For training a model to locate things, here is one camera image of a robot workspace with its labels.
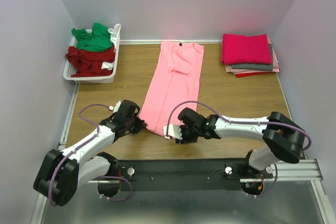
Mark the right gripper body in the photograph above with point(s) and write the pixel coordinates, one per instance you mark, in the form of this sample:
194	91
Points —
189	135

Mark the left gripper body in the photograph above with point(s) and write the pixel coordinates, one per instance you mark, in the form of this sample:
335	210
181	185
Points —
135	125

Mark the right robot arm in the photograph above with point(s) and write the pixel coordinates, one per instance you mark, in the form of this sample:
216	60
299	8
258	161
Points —
283	138

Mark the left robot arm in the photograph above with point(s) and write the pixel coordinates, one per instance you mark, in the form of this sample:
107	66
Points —
62	172

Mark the folded red t shirt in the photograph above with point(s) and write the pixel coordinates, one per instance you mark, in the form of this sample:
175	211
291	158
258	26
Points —
246	74

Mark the dark red t shirt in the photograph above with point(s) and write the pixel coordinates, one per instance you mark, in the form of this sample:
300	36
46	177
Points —
89	63

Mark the white plastic basket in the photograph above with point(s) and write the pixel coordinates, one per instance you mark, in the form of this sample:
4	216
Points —
69	69

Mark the green t shirt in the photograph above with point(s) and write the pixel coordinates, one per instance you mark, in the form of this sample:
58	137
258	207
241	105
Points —
98	40

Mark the white garment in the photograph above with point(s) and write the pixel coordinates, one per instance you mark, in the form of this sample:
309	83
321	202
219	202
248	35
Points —
115	33

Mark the folded magenta t shirt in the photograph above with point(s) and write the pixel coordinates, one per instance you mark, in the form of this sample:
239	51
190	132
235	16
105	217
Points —
239	49

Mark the folded light pink t shirt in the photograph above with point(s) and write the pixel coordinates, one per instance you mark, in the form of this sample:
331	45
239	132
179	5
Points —
235	71

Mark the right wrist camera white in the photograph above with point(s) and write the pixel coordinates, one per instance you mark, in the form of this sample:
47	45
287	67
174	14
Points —
172	131

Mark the aluminium frame rail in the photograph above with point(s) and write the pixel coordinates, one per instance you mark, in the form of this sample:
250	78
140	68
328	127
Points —
306	169

